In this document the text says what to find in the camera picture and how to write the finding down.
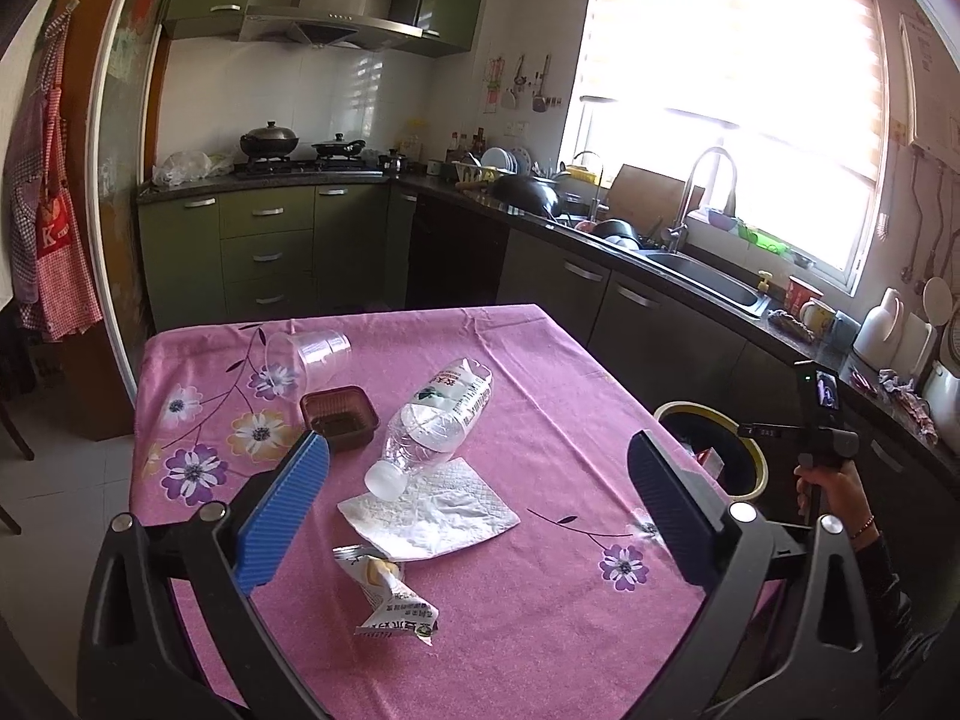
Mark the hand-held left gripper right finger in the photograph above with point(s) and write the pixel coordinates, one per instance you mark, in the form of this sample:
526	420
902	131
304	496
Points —
671	499

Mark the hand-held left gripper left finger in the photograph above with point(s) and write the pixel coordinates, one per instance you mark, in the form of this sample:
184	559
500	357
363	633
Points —
289	506

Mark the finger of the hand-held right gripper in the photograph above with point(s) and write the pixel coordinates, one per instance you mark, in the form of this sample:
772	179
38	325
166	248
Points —
769	431

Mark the red and white milk carton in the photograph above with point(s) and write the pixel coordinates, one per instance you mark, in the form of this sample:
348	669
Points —
711	463

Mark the black bin with yellow rim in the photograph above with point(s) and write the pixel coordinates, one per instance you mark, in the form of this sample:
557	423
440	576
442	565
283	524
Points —
690	424

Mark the brown plastic tray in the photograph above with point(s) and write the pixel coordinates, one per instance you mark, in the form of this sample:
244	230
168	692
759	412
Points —
337	420

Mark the white snack wrapper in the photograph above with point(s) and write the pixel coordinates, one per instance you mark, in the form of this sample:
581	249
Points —
390	600

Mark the clear plastic cup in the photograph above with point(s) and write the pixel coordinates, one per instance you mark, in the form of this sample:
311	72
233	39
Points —
315	356

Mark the white paper napkin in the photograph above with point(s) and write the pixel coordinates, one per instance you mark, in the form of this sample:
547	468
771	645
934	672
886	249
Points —
450	517

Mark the clear plastic water bottle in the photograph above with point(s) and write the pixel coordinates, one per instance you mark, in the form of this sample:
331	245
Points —
435	427

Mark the person's right forearm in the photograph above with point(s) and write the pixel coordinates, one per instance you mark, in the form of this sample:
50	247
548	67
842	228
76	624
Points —
892	600

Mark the person's right hand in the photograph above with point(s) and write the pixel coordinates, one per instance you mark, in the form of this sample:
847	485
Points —
847	499

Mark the snack packets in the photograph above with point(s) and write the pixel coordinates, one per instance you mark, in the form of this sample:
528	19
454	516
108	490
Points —
904	397

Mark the dark scrubbing cloth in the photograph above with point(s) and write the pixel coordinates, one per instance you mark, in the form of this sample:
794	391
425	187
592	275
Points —
787	324

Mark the white plastic jug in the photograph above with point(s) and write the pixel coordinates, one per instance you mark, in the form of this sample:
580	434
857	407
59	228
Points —
877	334

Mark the white rice cooker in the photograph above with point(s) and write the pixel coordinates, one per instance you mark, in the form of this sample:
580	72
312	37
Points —
943	397

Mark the cream mug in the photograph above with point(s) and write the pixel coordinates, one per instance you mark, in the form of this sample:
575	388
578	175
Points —
817	317

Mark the red mug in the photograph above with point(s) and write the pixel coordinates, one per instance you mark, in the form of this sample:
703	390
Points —
801	291

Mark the yellow soap pump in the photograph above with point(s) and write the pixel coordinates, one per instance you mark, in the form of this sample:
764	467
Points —
763	283

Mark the steel kitchen sink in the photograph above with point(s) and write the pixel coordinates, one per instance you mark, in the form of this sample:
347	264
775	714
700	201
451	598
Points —
705	281

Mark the pink floral tablecloth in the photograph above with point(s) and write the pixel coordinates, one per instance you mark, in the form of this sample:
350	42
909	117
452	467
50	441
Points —
540	390

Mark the hanging ladles and spoons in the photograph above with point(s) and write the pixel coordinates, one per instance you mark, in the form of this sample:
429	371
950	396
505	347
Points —
937	292

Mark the green plastic containers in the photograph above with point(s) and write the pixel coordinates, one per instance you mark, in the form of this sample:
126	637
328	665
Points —
765	236

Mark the purple bowl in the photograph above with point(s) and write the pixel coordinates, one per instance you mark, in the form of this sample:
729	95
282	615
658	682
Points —
724	221

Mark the tall steel faucet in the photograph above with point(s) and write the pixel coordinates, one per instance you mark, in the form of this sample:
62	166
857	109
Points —
682	217

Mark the dark base kitchen cabinets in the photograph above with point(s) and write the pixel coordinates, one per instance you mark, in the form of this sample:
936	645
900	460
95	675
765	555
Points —
555	292

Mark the black bowl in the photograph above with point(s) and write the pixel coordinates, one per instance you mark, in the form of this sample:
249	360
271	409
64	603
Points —
619	232

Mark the green base kitchen cabinets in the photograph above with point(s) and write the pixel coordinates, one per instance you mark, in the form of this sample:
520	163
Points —
262	255

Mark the wooden cutting board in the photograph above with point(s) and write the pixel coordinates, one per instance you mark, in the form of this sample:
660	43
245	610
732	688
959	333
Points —
641	195

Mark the dark wooden chair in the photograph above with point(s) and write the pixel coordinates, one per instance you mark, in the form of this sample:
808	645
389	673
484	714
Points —
15	427

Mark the small curved faucet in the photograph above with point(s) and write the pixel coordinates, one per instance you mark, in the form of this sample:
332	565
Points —
592	165

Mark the red checkered apron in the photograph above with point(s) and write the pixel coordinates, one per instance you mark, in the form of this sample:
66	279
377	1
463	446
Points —
64	270

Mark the large black wok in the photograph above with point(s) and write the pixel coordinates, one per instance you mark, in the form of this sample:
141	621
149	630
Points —
529	195

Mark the black gas stove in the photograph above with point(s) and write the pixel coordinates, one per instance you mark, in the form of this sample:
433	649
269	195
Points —
307	166

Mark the white plastic bags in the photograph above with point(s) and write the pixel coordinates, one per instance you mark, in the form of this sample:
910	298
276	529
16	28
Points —
187	169

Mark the small steel pot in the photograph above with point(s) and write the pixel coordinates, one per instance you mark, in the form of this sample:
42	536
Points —
392	163

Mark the black frying pan with lid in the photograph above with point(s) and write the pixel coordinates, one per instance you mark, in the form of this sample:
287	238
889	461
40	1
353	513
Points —
337	146

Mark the black wok with lid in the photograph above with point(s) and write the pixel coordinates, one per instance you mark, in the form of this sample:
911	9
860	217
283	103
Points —
268	142

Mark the dish rack with plates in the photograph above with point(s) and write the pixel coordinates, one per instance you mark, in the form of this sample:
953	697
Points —
499	163

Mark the yellow oil bottle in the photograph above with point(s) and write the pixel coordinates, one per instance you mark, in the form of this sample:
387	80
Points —
412	150

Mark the bright window with blind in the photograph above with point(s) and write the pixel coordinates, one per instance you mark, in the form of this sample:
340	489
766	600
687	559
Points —
720	52

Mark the group of sauce bottles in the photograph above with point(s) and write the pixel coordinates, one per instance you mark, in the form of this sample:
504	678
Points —
466	146

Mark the frosted glass sliding door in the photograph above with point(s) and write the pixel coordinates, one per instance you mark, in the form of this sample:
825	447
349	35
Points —
124	127

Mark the hanging kitchen utensils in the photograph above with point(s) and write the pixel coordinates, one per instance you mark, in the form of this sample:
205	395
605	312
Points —
525	82

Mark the purple checkered apron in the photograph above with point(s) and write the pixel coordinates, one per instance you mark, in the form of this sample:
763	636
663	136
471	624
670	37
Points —
26	165

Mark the steel range hood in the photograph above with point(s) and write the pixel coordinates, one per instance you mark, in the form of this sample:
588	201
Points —
330	7

